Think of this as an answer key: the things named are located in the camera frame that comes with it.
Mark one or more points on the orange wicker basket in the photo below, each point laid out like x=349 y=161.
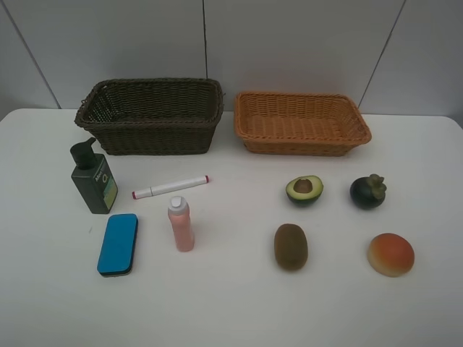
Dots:
x=317 y=124

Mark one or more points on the blue whiteboard eraser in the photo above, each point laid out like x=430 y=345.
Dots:
x=118 y=246

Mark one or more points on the dark green pump bottle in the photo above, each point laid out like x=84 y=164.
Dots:
x=93 y=178

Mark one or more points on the halved avocado with pit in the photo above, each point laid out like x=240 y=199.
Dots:
x=304 y=190

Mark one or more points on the brown kiwi fruit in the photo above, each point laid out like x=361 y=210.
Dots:
x=290 y=247

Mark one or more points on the dark purple mangosteen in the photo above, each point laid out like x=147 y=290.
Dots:
x=368 y=192

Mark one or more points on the white marker pen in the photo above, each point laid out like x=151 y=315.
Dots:
x=170 y=187

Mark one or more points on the pink bottle white cap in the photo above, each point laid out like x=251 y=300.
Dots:
x=179 y=216

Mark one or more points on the dark brown wicker basket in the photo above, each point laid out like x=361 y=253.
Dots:
x=159 y=116

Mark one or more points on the orange red mango half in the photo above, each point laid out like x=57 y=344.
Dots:
x=391 y=255

